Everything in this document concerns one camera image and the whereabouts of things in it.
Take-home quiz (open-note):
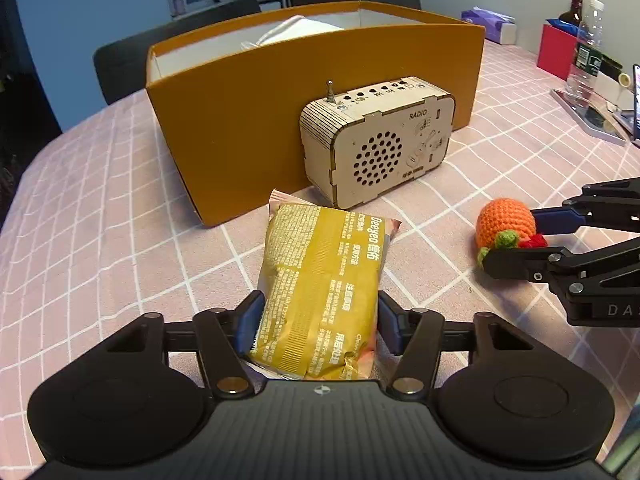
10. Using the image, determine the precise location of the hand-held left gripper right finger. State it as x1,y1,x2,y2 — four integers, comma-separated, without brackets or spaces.
377,291,538,398

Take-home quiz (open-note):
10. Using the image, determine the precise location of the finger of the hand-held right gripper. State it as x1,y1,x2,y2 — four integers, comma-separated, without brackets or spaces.
529,176,640,235
481,239,640,292

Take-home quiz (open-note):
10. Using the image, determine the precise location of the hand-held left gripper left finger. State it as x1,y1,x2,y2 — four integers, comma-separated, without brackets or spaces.
102,290,266,398

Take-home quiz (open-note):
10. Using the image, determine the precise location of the orange crocheted fruit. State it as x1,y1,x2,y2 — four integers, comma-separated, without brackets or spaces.
475,198,550,267

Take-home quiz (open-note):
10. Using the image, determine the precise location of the yellow snack packet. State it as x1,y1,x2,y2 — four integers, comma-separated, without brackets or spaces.
248,188,404,382

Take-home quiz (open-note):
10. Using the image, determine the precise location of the orange cardboard box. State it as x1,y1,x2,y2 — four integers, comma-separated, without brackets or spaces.
145,0,487,229

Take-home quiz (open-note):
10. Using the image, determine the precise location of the white towel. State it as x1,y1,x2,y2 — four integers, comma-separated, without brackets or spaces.
240,16,346,52

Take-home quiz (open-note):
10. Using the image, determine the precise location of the upright phone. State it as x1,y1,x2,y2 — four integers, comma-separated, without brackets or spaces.
632,63,640,142

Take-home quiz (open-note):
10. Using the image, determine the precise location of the red box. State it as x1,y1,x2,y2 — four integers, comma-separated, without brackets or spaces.
537,23,581,79

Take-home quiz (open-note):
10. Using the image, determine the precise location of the clear plastic water bottle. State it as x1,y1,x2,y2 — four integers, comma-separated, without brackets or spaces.
565,0,607,99

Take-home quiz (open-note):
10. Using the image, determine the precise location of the wooden radio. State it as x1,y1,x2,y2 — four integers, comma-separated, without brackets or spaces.
299,76,457,210

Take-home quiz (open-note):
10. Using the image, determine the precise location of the pink checkered tablecloth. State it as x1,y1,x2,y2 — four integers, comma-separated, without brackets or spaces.
0,37,640,466

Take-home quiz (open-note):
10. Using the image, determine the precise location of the purple tissue pack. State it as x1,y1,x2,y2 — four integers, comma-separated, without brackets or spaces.
460,6,518,45

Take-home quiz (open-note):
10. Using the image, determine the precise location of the brown glass bottle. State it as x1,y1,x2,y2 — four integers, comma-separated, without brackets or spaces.
558,0,599,26

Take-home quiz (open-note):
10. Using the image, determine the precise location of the black case with yellow ring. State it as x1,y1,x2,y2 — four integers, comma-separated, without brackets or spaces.
599,54,632,87

